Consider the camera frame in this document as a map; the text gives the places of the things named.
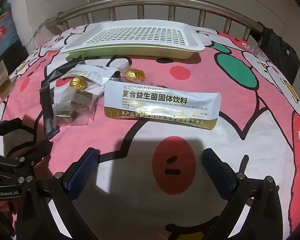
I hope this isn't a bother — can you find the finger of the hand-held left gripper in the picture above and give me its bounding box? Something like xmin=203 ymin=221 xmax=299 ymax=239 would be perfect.
xmin=0 ymin=140 xmax=53 ymax=167
xmin=0 ymin=118 xmax=38 ymax=153

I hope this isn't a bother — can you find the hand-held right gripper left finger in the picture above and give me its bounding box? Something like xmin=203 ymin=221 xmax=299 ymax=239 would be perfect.
xmin=16 ymin=147 xmax=100 ymax=240

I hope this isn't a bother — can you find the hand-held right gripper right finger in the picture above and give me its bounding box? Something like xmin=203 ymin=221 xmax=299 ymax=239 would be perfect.
xmin=202 ymin=148 xmax=290 ymax=240

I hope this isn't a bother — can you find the black sachet strip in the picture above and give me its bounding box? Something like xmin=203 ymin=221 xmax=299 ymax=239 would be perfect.
xmin=39 ymin=59 xmax=84 ymax=140

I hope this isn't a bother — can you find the clear-wrapped brown pastry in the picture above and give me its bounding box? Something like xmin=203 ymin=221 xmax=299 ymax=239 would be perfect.
xmin=52 ymin=100 xmax=90 ymax=126
xmin=70 ymin=87 xmax=99 ymax=120

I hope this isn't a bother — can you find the large white gold sachet packet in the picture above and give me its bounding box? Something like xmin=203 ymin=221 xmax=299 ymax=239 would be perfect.
xmin=104 ymin=79 xmax=222 ymax=130

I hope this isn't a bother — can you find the white perforated plastic tray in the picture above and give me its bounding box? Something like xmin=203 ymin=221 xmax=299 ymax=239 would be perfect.
xmin=60 ymin=21 xmax=206 ymax=60

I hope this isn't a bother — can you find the pink cartoon printed blanket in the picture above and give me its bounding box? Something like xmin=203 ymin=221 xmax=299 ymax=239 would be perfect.
xmin=0 ymin=22 xmax=300 ymax=240

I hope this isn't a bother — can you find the brown cardboard box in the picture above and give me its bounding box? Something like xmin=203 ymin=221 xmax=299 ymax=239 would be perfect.
xmin=0 ymin=62 xmax=15 ymax=98

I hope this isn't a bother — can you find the gold foil chocolate ball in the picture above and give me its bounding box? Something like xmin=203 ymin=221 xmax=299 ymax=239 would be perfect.
xmin=124 ymin=68 xmax=146 ymax=82
xmin=69 ymin=76 xmax=87 ymax=89

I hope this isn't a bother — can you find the small white snack packet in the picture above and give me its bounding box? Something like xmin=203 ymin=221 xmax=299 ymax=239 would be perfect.
xmin=70 ymin=64 xmax=120 ymax=84

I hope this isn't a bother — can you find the crumpled clear plastic wrapper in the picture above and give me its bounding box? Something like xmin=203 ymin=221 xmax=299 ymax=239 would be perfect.
xmin=245 ymin=42 xmax=273 ymax=63

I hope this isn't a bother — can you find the black bag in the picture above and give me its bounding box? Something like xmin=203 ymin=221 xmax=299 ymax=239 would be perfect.
xmin=261 ymin=26 xmax=300 ymax=85

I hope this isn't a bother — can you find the metal bed rail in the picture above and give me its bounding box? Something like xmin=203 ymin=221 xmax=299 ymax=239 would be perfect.
xmin=56 ymin=0 xmax=264 ymax=42

